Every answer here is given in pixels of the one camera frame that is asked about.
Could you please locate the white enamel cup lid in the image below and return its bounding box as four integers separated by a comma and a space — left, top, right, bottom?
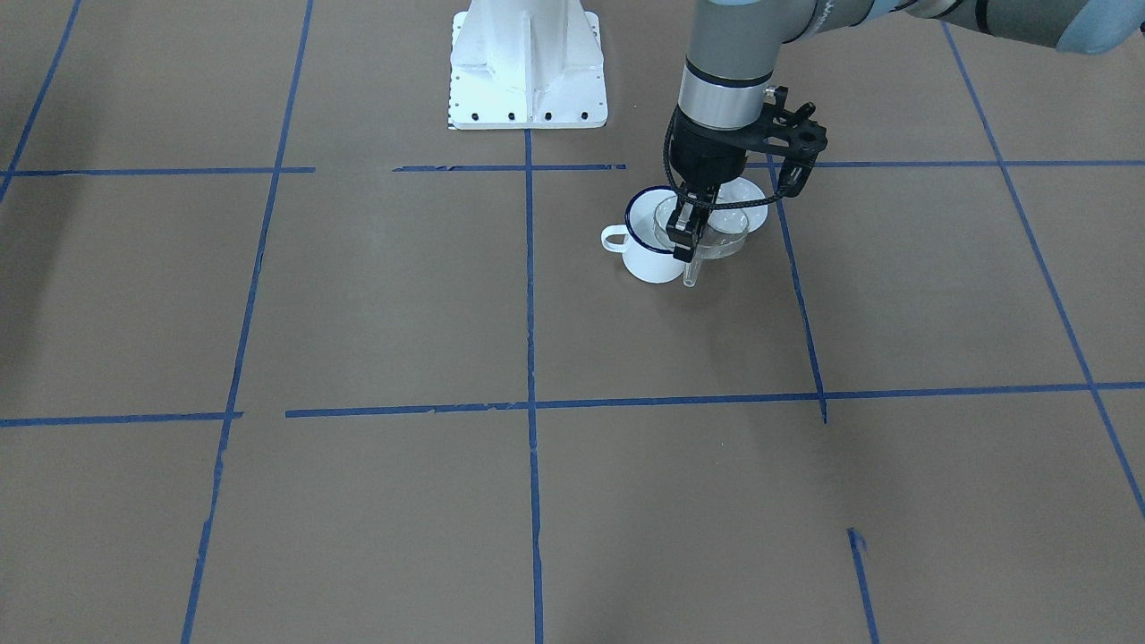
708, 178, 769, 235

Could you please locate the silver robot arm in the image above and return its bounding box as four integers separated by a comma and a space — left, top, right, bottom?
663, 1, 1144, 262

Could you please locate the white enamel mug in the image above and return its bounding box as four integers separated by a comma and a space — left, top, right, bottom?
600, 187, 702, 288

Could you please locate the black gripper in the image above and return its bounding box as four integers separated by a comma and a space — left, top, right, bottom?
666, 107, 752, 262

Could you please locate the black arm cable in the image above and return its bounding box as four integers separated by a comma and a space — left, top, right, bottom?
662, 134, 797, 214

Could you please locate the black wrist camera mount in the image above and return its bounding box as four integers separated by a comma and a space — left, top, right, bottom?
750, 86, 827, 199

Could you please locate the white camera pedestal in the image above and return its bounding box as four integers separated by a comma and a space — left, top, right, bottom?
447, 1, 609, 131

